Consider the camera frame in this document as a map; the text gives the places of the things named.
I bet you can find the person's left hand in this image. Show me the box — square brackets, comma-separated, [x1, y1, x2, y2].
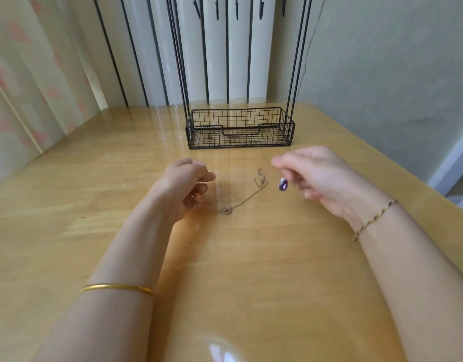
[144, 157, 218, 226]

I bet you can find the person's right hand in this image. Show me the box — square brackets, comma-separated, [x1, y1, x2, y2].
[270, 144, 393, 228]

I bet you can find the chain necklace with pendant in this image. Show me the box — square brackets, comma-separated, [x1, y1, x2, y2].
[218, 168, 290, 216]

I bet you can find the black wire jewelry rack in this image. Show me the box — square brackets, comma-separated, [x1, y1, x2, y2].
[164, 0, 314, 150]

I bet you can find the person's right forearm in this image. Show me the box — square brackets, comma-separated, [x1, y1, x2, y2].
[354, 203, 463, 362]

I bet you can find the person's left forearm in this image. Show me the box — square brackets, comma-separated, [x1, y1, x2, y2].
[31, 196, 176, 362]

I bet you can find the gold bangle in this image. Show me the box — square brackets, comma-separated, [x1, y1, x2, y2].
[81, 282, 156, 297]

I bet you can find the white black-striped curtain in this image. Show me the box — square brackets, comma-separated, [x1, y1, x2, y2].
[57, 0, 278, 111]

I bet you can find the pink floral curtain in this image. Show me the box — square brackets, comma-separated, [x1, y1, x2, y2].
[0, 0, 108, 189]

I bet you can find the braided cord bracelet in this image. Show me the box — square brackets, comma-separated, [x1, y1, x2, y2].
[351, 198, 399, 243]

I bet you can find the white door frame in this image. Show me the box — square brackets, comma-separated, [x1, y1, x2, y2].
[429, 123, 463, 212]

